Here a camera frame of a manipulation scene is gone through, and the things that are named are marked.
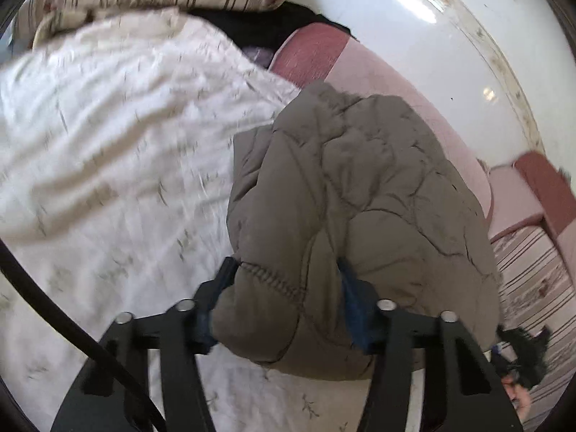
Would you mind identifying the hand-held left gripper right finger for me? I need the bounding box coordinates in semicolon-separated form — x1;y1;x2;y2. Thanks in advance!
337;258;523;432

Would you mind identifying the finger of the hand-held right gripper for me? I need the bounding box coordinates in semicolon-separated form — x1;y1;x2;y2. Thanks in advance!
494;324;553;390

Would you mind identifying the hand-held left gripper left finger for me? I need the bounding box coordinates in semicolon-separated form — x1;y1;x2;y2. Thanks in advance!
50;256;239;432

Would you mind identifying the grey-brown padded hooded jacket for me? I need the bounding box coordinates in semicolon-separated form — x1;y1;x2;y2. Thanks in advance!
211;80;504;381

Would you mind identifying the person's right hand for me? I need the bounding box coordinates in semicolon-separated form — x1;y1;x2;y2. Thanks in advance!
503;380;535;421

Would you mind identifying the pink and red cushion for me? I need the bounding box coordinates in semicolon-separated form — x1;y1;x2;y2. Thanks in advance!
488;150;576;243

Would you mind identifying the white leaf print quilt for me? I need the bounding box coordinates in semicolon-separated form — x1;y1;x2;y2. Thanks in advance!
0;8;374;432

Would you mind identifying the pink bolster pillow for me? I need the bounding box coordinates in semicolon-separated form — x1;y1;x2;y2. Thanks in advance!
269;24;495;235

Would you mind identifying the purple patterned cloth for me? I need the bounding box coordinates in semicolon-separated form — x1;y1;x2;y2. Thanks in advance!
244;46;276;72

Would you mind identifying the black cloth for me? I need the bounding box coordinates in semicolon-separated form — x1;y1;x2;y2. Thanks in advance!
186;1;352;50

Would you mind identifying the cream cloth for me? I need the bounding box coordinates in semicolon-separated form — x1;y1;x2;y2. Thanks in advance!
32;6;106;48

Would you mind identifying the black cable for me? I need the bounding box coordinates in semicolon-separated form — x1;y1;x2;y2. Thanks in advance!
0;238;168;432

